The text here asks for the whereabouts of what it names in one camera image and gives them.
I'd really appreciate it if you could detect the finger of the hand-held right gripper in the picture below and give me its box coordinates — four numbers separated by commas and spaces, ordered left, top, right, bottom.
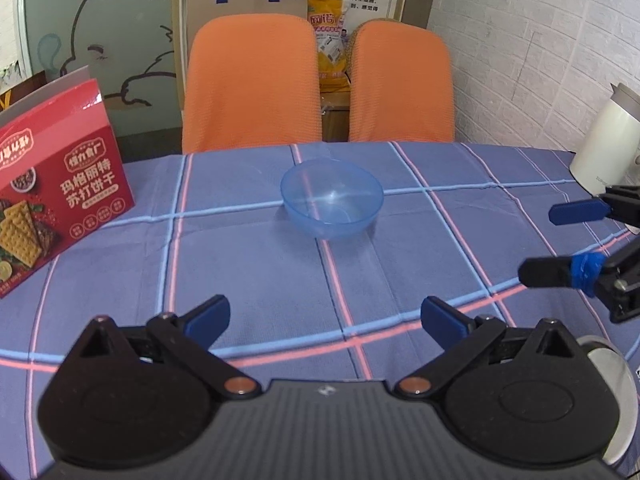
549, 185, 640, 228
518, 245, 640, 323

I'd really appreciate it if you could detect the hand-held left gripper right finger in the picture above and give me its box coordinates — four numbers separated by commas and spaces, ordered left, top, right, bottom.
393, 296, 583, 401

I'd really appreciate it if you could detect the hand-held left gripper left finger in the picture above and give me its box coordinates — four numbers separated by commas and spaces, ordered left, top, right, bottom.
62, 294, 263, 401

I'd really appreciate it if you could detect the stainless steel bowl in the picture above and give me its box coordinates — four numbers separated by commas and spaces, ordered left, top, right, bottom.
575, 335, 638, 468

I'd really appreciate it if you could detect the blue translucent plastic bowl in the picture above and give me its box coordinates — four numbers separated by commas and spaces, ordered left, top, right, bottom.
280, 159, 385, 240

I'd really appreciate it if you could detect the cream thermos jug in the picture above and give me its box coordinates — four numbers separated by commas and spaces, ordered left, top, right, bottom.
570, 82, 640, 193

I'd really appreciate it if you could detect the blue checked tablecloth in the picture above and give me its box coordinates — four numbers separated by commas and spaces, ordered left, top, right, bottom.
0, 141, 640, 480

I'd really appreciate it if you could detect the red cracker box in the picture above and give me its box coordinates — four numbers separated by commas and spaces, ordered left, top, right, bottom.
0, 77, 136, 300

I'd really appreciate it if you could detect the orange chair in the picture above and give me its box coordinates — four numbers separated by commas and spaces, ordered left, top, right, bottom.
347, 20, 456, 143
181, 15, 323, 155

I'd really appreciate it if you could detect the yellow printed bag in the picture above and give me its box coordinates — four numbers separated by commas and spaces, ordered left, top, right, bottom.
306, 0, 353, 93

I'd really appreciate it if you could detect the frosted glass partition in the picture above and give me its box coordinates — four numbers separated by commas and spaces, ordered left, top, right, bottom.
20, 0, 183, 136

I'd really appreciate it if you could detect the cardboard bag with blue handles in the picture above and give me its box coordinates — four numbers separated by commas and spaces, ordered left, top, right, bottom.
186, 0, 308, 36

